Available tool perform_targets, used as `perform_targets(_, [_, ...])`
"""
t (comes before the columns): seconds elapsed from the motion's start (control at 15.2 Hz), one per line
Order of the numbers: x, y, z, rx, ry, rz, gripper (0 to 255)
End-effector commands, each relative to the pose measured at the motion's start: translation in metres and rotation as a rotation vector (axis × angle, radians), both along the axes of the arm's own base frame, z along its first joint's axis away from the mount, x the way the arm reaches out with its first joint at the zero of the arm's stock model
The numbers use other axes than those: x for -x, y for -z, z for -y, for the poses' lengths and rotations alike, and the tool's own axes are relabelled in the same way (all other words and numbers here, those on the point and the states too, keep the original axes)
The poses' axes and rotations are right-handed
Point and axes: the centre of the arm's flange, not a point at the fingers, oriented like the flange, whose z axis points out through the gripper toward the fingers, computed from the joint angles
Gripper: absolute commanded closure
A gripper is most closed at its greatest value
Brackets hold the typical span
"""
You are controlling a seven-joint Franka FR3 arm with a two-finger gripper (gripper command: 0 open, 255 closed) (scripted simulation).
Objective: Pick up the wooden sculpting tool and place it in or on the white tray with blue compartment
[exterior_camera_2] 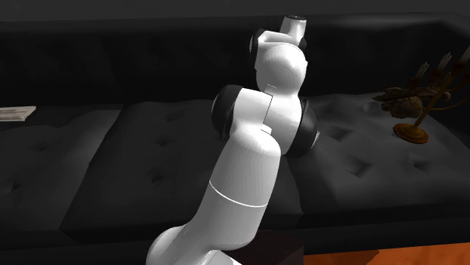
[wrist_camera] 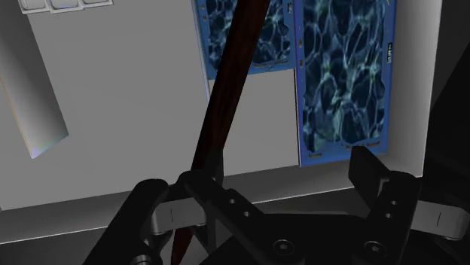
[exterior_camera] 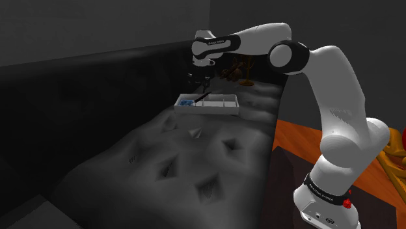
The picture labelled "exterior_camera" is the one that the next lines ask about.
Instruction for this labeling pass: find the white compartment tray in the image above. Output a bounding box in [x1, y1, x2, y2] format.
[173, 92, 240, 116]

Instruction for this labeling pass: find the black pen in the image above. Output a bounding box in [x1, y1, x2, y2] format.
[193, 91, 212, 104]

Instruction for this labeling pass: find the yellow curved wooden object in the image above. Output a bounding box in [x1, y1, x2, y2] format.
[376, 126, 406, 204]

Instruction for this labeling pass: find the dark tufted sofa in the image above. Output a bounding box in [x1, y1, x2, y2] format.
[0, 40, 290, 229]

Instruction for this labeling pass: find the brown teddy bear figure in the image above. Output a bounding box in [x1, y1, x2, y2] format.
[220, 61, 246, 83]

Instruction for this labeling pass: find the golden branched stand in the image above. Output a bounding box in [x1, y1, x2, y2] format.
[238, 54, 257, 87]

